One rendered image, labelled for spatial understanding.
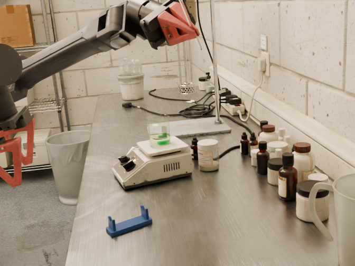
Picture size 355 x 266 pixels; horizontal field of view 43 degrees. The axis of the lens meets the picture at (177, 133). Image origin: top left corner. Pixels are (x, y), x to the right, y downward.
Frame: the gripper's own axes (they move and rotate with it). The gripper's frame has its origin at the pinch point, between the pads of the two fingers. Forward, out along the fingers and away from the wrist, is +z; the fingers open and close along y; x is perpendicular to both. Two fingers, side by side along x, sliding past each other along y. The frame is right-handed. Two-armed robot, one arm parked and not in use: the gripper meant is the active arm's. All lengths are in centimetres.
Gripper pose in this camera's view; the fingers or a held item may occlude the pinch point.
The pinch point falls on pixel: (194, 32)
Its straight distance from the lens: 82.2
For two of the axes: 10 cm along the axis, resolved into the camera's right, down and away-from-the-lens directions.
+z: 5.7, 4.1, -7.1
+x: -3.5, -6.6, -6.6
